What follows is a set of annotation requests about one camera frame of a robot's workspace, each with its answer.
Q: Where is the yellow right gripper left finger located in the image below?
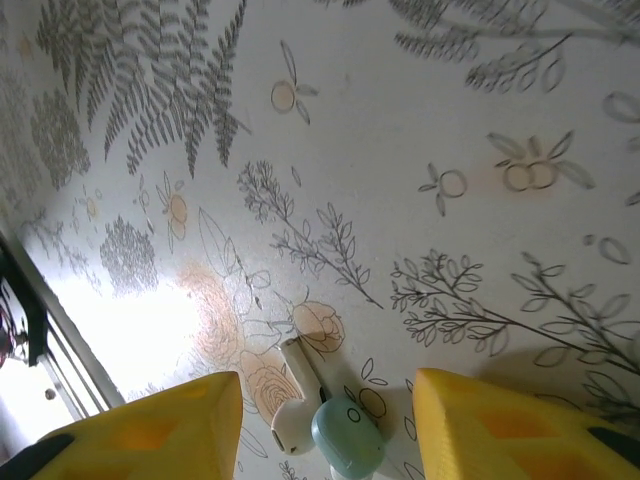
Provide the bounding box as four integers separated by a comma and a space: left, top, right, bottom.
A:
14, 370, 245, 480

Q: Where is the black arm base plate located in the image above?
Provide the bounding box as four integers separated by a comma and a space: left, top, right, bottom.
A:
0, 234, 54, 369

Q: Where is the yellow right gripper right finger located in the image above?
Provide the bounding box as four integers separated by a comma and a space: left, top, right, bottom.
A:
412, 367, 640, 480

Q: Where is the long aluminium mounting rail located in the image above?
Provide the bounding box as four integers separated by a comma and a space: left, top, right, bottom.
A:
0, 219, 127, 480

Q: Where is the white stem wireless earbud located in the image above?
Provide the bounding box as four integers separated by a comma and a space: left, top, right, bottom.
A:
271, 337, 332, 456

